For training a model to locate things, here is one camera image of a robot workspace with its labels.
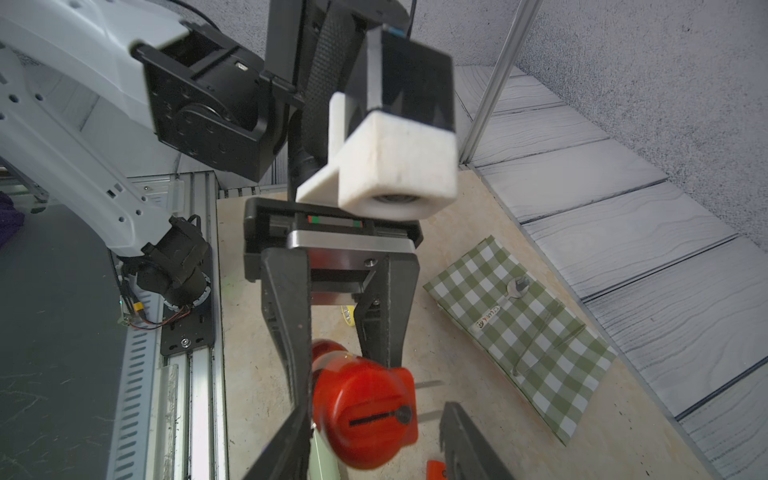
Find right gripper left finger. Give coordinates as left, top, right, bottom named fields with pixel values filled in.
left=244, top=403, right=312, bottom=480

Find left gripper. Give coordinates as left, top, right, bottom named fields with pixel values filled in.
left=243, top=197, right=423, bottom=408

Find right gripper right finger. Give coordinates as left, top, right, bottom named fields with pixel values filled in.
left=439, top=402, right=514, bottom=480

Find red flashlight with logo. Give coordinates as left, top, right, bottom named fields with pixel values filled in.
left=426, top=460, right=447, bottom=480

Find green flashlight top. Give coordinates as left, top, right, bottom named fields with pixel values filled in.
left=308, top=430, right=341, bottom=480

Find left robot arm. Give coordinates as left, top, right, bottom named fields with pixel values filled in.
left=1, top=1, right=422, bottom=409

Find clear plastic tongs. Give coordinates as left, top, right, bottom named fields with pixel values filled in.
left=512, top=317, right=586, bottom=377

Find green checkered cloth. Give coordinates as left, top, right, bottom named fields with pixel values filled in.
left=424, top=236, right=616, bottom=444

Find metal spoon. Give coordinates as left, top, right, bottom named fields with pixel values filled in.
left=470, top=275, right=532, bottom=334

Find metal base rail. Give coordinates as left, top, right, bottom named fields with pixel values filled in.
left=106, top=172, right=229, bottom=479

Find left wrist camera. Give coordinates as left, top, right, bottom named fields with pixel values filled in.
left=296, top=26, right=458, bottom=221

